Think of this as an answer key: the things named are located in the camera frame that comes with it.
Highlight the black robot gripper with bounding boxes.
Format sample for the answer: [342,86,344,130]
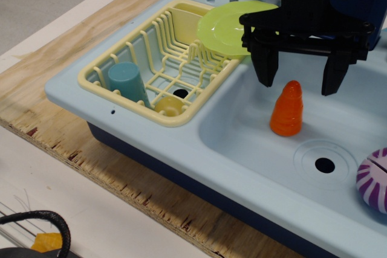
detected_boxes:
[239,0,374,96]

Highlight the orange toy carrot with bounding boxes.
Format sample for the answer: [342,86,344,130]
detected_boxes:
[270,80,304,137]

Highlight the lime green plastic plate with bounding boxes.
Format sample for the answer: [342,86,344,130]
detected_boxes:
[197,0,278,56]

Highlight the light blue toy sink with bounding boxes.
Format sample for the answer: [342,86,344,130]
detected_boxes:
[44,0,387,258]

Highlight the purple white striped toy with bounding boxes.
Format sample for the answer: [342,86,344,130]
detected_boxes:
[356,147,386,214]

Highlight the small yellow plastic cup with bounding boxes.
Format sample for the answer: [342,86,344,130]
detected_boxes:
[154,96,184,117]

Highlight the cream plastic dish rack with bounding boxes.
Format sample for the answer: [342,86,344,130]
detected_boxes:
[77,0,242,127]

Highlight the teal plastic cup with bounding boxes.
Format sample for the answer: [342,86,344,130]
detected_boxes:
[108,62,151,108]

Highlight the plywood board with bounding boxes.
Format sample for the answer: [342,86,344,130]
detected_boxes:
[1,0,296,257]

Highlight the yellow tape piece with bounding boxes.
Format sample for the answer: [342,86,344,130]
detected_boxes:
[31,233,63,253]

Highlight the black braided cable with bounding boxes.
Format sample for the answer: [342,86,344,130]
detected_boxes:
[0,210,71,258]

